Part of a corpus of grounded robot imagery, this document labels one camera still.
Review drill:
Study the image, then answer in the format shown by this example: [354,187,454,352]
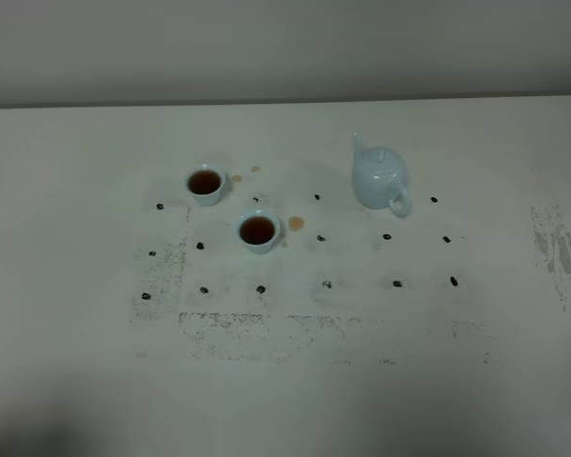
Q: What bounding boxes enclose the light blue porcelain teapot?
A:
[351,131,412,218]

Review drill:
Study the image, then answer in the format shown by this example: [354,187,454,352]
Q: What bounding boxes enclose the near blue porcelain teacup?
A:
[236,209,281,255]

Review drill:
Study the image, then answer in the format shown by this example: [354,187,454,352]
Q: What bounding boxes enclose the blue porcelain teacup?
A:
[236,209,281,255]
[184,164,226,207]

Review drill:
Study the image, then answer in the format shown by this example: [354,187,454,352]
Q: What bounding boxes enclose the far blue porcelain teacup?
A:
[184,164,226,207]

